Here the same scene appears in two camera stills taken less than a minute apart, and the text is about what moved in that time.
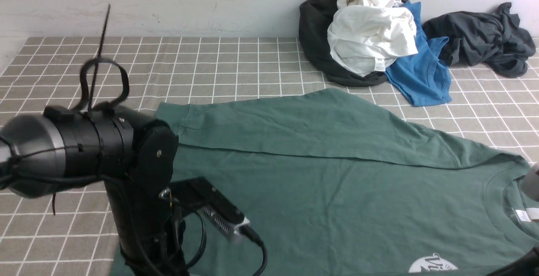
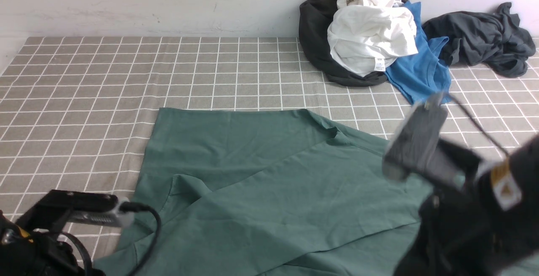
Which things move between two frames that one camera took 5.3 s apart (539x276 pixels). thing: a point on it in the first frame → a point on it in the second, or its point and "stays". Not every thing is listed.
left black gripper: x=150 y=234 → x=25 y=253
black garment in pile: x=315 y=14 stays
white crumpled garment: x=371 y=28 stays
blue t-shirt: x=422 y=77 stays
